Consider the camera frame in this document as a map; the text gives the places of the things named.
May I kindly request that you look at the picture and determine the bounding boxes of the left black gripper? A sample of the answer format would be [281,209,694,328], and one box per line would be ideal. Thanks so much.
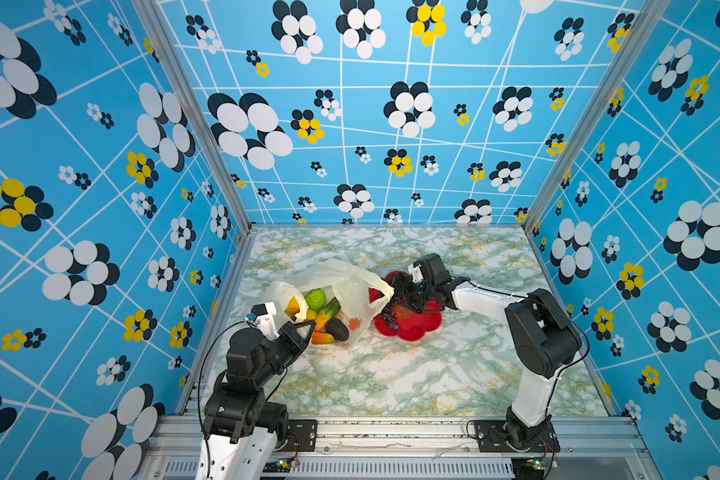
[253,318,315,391]

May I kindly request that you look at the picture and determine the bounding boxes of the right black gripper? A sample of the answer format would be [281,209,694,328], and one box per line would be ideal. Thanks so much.
[380,273,436,312]

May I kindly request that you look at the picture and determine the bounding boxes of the green cucumber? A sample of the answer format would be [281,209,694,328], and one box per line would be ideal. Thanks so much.
[315,298,341,332]

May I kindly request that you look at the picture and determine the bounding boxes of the dark avocado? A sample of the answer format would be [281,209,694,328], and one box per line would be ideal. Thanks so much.
[324,318,350,342]

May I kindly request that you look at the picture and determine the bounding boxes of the green bumpy fruit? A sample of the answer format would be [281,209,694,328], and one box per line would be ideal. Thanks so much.
[305,289,327,312]

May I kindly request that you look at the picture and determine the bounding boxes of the yellow bell pepper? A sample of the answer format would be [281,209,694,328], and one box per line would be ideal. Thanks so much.
[285,297,301,320]

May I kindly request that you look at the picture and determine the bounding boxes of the red flower-shaped plate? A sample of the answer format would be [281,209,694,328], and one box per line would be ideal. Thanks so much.
[373,271,442,342]

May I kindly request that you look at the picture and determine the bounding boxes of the yellowish plastic bag orange print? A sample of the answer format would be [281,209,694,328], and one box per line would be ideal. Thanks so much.
[262,259,394,349]

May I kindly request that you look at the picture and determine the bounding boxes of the dark purple grapes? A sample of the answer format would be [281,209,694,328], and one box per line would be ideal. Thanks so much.
[380,294,400,332]

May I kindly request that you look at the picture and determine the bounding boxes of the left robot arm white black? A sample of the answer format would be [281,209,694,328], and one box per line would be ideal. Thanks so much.
[195,320,316,479]

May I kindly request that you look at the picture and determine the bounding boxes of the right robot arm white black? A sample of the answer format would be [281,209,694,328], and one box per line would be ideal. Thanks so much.
[391,273,582,453]

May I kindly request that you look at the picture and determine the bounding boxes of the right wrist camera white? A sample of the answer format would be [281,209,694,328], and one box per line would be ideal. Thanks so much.
[408,253,452,288]

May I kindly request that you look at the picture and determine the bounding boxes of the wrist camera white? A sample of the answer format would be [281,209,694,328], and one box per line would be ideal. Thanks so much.
[408,253,452,288]
[248,302,279,341]

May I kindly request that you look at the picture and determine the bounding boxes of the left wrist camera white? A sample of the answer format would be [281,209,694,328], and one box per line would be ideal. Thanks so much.
[248,302,279,341]

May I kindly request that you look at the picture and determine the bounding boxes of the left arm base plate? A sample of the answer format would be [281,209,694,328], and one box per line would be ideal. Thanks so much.
[276,419,318,453]

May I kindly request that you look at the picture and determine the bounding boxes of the aluminium front rail frame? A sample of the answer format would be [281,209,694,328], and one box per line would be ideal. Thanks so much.
[134,415,661,480]

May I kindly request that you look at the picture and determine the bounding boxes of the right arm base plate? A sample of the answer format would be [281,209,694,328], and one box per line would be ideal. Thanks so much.
[468,420,561,455]

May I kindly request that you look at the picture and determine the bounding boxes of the left corner aluminium post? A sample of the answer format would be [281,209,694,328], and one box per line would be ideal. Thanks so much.
[130,0,253,235]

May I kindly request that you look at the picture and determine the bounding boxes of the corner aluminium post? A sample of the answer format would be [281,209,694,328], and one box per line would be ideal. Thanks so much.
[523,0,671,236]
[130,0,253,235]

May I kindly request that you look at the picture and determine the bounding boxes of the right corner aluminium post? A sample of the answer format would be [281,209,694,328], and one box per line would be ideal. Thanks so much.
[523,0,671,236]

